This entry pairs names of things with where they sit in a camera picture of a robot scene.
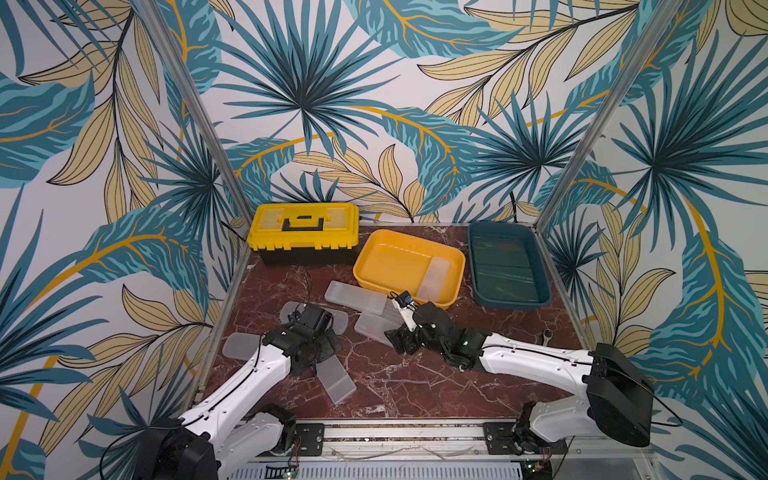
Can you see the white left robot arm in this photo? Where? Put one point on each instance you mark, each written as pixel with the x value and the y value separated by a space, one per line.
pixel 210 440

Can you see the yellow plastic tray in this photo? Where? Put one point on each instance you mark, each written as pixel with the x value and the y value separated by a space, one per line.
pixel 392 261

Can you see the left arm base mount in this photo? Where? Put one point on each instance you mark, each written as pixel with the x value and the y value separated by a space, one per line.
pixel 304 439

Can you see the clear pencil case labelled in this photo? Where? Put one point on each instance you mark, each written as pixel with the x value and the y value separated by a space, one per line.
pixel 335 380

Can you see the teal plastic tray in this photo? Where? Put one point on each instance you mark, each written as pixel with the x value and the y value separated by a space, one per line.
pixel 507 268

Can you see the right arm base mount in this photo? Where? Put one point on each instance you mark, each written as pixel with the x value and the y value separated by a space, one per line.
pixel 506 438

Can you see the left aluminium frame post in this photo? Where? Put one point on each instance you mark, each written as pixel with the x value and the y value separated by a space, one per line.
pixel 160 33

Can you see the clear pencil case top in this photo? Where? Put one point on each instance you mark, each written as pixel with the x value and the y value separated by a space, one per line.
pixel 356 298

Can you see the silver green ratchet wrench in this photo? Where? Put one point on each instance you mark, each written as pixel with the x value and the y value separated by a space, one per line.
pixel 547 336

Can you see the yellow black toolbox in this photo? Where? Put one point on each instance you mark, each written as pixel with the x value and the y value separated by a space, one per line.
pixel 288 234

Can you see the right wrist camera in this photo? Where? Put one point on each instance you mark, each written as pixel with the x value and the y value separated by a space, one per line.
pixel 404 304

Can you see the aluminium frame post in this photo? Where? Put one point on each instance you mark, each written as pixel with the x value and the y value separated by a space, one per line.
pixel 624 80
pixel 160 33

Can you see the right aluminium frame post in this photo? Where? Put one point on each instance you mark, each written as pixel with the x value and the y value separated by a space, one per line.
pixel 624 80

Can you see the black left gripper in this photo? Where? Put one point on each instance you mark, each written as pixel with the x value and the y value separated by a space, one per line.
pixel 328 338

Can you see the clear ribbed pencil case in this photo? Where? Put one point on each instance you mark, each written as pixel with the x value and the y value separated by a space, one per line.
pixel 391 313

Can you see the clear pencil case pink inside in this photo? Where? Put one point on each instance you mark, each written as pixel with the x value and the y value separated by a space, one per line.
pixel 374 327

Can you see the aluminium front rail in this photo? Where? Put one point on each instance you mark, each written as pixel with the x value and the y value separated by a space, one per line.
pixel 426 449

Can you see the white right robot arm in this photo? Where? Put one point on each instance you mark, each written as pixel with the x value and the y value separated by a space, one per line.
pixel 606 393

